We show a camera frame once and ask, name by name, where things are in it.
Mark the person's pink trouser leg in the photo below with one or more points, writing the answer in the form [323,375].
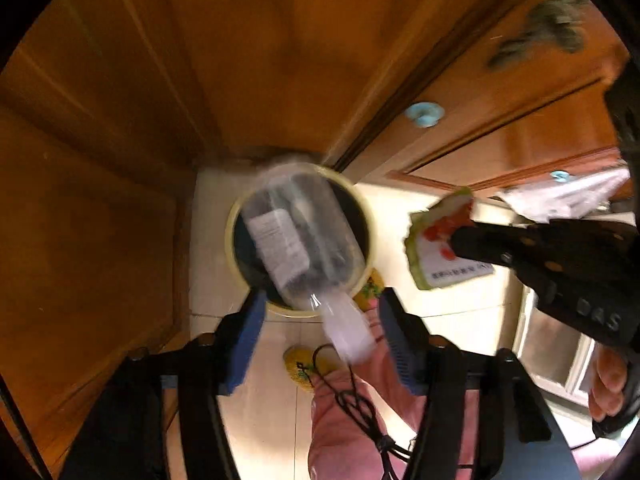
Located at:
[340,440]

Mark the person's right hand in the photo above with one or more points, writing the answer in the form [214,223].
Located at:
[610,385]

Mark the yellow slipper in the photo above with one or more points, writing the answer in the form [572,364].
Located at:
[370,292]
[300,365]

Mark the green snack packet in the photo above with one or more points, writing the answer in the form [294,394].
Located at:
[435,240]

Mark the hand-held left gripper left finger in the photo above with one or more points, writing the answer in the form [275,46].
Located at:
[245,345]

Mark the round dark trash bin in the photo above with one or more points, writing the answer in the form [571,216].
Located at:
[235,240]

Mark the clear plastic bottle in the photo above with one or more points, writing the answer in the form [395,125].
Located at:
[300,240]

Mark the light blue cabinet knob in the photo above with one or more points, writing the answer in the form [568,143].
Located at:
[424,114]
[560,176]

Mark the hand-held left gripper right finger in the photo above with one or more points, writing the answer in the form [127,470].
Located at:
[400,345]

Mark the crumpled white plastic wrapper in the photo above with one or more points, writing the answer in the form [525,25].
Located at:
[560,197]

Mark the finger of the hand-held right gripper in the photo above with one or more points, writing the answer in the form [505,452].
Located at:
[485,242]

